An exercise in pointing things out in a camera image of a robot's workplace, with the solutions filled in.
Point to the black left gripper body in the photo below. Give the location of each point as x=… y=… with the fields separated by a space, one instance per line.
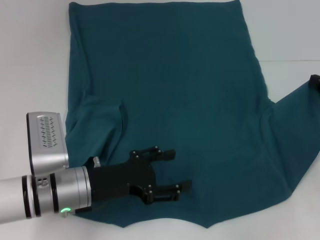
x=120 y=180

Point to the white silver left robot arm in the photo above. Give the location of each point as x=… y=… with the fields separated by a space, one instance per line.
x=42 y=195

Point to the dark teal shirt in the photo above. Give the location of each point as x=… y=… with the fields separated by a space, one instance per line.
x=175 y=75

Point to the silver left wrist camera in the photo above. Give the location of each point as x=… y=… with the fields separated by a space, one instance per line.
x=46 y=140

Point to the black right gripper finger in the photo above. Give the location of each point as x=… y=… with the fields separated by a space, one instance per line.
x=315 y=81

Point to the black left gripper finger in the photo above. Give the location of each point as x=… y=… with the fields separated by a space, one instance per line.
x=167 y=154
x=183 y=186

